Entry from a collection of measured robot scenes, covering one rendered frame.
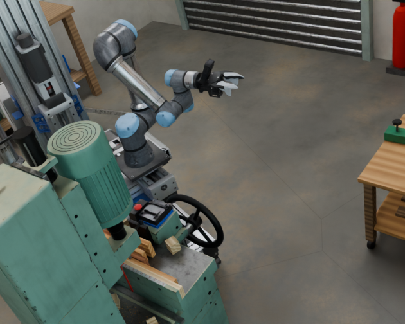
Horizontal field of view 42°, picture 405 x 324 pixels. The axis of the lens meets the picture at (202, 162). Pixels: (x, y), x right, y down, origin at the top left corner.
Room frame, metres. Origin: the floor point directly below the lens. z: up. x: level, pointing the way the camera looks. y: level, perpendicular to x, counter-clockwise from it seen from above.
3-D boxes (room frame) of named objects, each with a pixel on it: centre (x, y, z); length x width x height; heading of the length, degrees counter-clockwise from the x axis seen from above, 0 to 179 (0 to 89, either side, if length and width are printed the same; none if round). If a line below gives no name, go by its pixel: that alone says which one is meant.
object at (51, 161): (1.23, 0.44, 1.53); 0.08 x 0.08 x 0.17; 44
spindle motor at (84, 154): (1.33, 0.34, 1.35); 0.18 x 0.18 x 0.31
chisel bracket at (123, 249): (1.31, 0.36, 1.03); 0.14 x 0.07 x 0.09; 134
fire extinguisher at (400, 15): (3.42, -1.71, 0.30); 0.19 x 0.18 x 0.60; 130
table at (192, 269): (1.44, 0.30, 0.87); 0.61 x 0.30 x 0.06; 44
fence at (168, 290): (1.34, 0.41, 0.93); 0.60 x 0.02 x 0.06; 44
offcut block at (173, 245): (1.36, 0.19, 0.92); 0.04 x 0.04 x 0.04; 24
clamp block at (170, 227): (1.50, 0.24, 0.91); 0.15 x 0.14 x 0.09; 44
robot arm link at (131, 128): (2.10, 0.29, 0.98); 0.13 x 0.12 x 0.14; 141
